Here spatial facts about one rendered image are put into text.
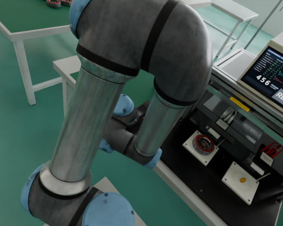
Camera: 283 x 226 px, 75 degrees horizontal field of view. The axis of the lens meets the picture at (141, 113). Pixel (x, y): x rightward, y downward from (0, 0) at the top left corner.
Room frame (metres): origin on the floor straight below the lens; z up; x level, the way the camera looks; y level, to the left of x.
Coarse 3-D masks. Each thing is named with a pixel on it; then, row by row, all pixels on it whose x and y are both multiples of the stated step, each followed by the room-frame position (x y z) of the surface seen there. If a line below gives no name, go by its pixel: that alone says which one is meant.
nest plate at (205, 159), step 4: (196, 132) 0.73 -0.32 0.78; (192, 136) 0.69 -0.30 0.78; (188, 140) 0.65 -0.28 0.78; (184, 144) 0.61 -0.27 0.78; (188, 144) 0.62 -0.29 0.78; (188, 148) 0.60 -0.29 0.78; (192, 148) 0.61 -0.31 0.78; (216, 148) 0.67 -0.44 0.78; (192, 152) 0.59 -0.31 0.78; (196, 152) 0.59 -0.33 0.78; (212, 152) 0.64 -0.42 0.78; (196, 156) 0.57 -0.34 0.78; (200, 156) 0.58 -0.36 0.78; (204, 156) 0.59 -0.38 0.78; (208, 156) 0.60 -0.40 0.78; (212, 156) 0.61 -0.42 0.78; (200, 160) 0.56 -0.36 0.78; (204, 160) 0.57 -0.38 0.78; (208, 160) 0.58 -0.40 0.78; (204, 164) 0.55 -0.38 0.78
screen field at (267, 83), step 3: (258, 75) 0.77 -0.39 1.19; (261, 75) 0.77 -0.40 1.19; (258, 78) 0.77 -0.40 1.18; (261, 78) 0.77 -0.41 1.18; (264, 78) 0.76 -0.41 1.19; (261, 81) 0.76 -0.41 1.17; (264, 81) 0.76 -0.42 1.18; (267, 81) 0.76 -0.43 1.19; (270, 81) 0.75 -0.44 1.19; (267, 84) 0.75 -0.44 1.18
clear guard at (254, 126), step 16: (224, 96) 0.72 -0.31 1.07; (208, 112) 0.58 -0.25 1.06; (224, 112) 0.61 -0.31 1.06; (240, 112) 0.66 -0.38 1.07; (256, 112) 0.70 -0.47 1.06; (208, 128) 0.53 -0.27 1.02; (224, 128) 0.54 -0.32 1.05; (240, 128) 0.56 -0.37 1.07; (256, 128) 0.60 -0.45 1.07; (224, 144) 0.49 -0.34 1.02; (240, 144) 0.50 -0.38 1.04; (240, 160) 0.45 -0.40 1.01
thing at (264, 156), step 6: (258, 150) 0.67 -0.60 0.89; (252, 156) 0.67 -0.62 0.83; (258, 156) 0.60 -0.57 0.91; (264, 156) 0.61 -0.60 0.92; (252, 162) 0.59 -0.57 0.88; (258, 162) 0.58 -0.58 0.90; (264, 162) 0.58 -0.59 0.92; (270, 162) 0.59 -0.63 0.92; (258, 168) 0.57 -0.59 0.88; (264, 168) 0.57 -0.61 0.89; (270, 168) 0.56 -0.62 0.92
